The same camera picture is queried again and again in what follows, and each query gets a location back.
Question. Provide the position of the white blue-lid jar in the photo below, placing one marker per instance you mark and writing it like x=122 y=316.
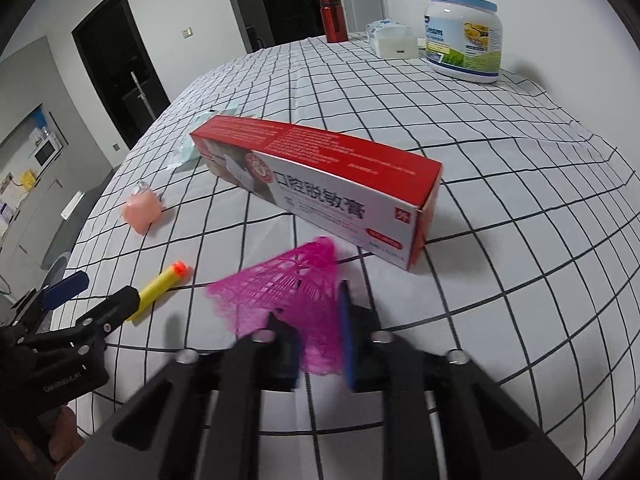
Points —
x=464 y=39

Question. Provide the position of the white book on table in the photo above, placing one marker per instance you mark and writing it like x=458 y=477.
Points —
x=71 y=206

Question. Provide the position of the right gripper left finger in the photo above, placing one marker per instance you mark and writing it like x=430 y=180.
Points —
x=198 y=417

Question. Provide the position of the yellow foam dart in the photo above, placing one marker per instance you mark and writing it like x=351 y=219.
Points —
x=174 y=274

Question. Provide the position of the clear plastic wrapper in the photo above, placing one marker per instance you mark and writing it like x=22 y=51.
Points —
x=200 y=127

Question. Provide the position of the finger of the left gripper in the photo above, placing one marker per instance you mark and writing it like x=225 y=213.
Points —
x=97 y=322
x=54 y=296

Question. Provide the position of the pink plastic shuttlecock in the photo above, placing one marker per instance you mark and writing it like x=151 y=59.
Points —
x=298 y=287

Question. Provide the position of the white checked tablecloth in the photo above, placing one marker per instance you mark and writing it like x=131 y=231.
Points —
x=531 y=263

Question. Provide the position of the person's hand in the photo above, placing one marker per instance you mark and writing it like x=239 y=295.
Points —
x=64 y=440

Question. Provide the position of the white tissue box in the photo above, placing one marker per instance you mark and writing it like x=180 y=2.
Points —
x=390 y=40

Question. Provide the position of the red toothpaste box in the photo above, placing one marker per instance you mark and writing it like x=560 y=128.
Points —
x=374 y=196

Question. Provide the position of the red thermos bottle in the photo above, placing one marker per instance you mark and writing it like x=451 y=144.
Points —
x=333 y=20

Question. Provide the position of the white microwave oven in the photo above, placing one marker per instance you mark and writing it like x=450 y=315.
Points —
x=46 y=151

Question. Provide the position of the yellow box on counter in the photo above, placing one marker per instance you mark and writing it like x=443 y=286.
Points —
x=28 y=180

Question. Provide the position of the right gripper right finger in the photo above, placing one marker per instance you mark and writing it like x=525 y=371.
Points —
x=443 y=416

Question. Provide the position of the grey perforated waste basket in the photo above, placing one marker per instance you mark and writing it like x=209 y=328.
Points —
x=56 y=271

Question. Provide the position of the pink pig toy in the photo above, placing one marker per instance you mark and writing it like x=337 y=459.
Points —
x=142 y=208

